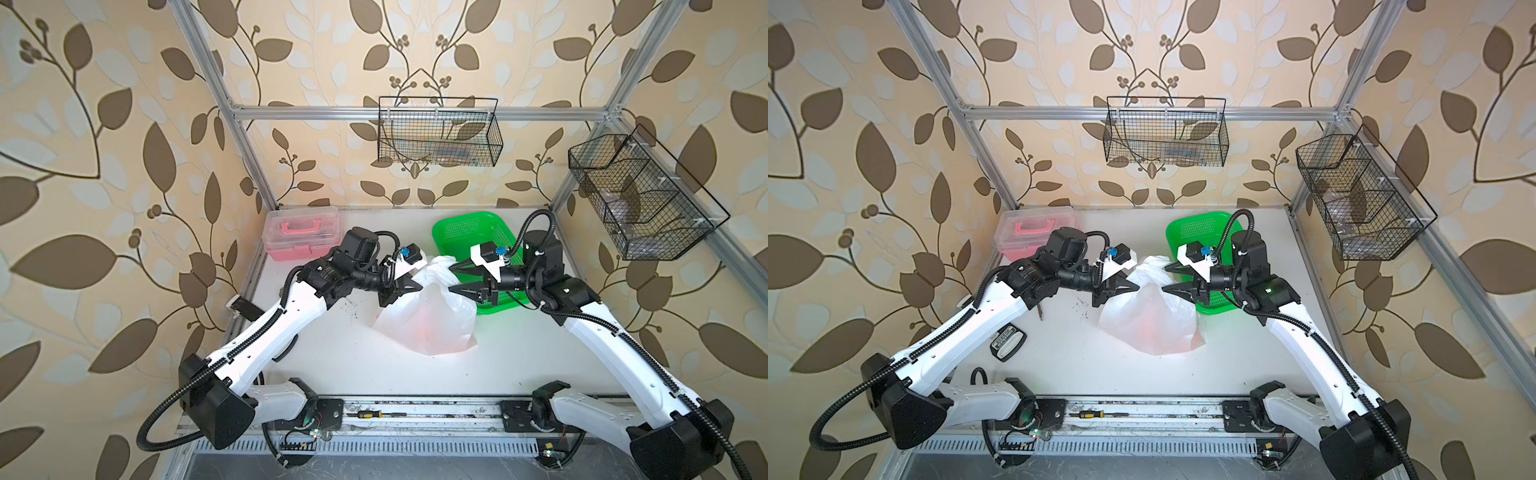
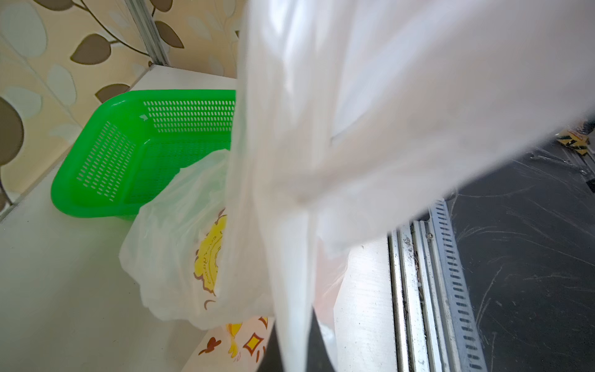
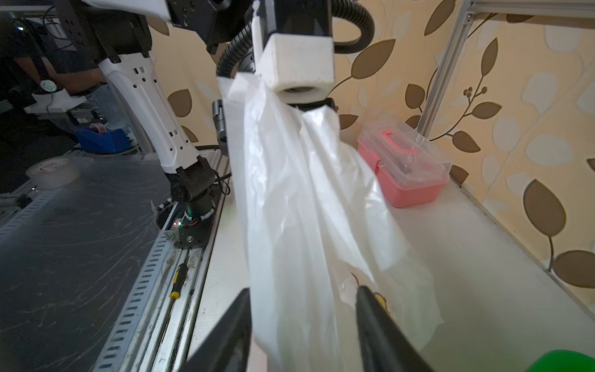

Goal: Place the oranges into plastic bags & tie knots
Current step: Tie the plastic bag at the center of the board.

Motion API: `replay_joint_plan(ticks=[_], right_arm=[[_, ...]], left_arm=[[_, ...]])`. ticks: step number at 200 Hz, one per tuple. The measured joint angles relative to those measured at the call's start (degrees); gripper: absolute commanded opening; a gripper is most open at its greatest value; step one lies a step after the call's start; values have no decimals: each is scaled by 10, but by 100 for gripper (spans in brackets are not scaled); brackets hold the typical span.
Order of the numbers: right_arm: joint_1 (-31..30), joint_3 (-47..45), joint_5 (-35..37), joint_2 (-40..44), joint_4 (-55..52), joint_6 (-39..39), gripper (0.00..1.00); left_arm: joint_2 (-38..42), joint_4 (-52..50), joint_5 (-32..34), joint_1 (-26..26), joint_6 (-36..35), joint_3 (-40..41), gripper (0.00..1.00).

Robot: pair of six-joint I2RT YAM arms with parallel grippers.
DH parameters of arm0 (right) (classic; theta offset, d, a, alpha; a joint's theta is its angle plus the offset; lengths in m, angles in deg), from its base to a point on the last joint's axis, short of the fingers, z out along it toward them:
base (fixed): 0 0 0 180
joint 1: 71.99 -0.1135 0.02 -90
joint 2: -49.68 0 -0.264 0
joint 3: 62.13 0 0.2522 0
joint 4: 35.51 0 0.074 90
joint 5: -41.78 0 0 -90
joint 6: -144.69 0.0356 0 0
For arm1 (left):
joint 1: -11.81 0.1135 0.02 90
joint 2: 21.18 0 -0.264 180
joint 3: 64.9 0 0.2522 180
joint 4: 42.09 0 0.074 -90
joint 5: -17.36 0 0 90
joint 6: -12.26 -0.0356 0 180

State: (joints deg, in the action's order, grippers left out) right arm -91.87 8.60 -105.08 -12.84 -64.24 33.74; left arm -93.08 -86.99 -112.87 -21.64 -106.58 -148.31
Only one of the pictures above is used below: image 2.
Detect green plastic basket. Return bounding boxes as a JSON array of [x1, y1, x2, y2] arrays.
[[51, 89, 236, 219]]

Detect white printed plastic bag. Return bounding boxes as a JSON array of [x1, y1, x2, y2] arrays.
[[119, 1, 594, 371]]

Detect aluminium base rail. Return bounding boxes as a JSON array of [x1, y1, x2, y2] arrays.
[[387, 199, 487, 371]]

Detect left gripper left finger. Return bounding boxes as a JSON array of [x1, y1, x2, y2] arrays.
[[257, 325, 284, 372]]

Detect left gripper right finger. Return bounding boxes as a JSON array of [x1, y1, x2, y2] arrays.
[[306, 311, 335, 372]]

